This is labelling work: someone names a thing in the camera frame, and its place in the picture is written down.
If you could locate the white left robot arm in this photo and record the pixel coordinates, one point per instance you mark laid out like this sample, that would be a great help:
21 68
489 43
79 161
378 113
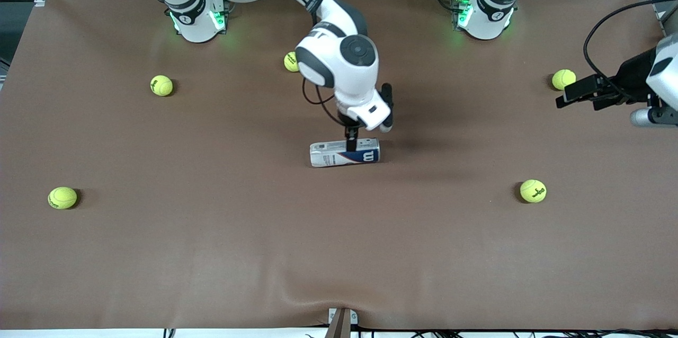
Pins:
492 15

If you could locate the yellow-green tennis ball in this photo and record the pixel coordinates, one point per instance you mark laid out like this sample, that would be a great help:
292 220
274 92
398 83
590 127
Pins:
62 197
533 190
161 85
564 79
290 61

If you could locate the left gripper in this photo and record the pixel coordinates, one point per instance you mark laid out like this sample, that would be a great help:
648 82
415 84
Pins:
631 77

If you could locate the brown table cover mat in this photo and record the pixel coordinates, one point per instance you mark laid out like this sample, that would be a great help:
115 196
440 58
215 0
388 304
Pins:
339 248

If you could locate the grey bracket with brown bar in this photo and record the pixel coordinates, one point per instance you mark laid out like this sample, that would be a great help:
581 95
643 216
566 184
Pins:
341 327

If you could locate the white blue tennis ball can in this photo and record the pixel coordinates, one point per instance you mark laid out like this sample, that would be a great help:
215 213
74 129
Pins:
328 157

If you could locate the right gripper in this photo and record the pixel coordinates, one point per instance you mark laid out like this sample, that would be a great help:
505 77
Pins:
351 132

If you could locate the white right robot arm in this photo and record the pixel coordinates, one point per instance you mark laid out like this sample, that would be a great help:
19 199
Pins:
323 57

